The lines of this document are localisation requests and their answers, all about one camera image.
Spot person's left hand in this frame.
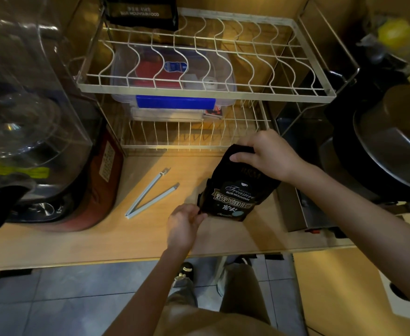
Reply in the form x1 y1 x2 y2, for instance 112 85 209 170
166 203 208 254

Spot person's right hand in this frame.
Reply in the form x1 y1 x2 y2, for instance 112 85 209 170
228 129 312 186

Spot black coffee bag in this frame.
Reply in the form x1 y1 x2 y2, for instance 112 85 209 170
99 0 179 32
197 144 282 222

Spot light blue bag clip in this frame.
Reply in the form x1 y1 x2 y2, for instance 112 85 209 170
125 168 180 220

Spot white wire dish rack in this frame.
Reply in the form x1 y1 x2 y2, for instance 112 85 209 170
73 0 361 154

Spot person's left forearm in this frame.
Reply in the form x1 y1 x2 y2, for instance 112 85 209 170
103 246 191 336

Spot person's right forearm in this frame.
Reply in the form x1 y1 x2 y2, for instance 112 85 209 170
294 162 410 317

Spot clear box with blue handle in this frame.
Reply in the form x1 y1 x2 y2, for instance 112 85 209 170
110 43 237 122

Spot grey steel pan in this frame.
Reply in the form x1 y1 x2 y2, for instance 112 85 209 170
318 136 381 203

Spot steel tabletop stove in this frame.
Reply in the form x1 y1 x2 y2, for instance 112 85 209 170
275 105 410 238

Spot small red black box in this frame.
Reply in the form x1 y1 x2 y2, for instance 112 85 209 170
202 105 224 119

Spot red kitchen appliance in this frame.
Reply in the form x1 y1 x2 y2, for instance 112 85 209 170
8 127 124 232

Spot olive trousers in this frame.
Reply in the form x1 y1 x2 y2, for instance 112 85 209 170
163 264 286 336

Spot steel pot with lid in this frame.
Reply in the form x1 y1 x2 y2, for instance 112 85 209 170
353 84 410 193

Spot red packet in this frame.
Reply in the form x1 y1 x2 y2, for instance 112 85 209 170
134 59 183 90

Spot cardboard box red print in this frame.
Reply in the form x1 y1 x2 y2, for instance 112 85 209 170
292 246 410 336

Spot yellow round object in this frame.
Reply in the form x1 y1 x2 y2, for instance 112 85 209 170
378 19 410 49

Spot clear plastic blender jug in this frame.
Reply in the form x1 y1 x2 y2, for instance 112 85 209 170
0 0 93 238

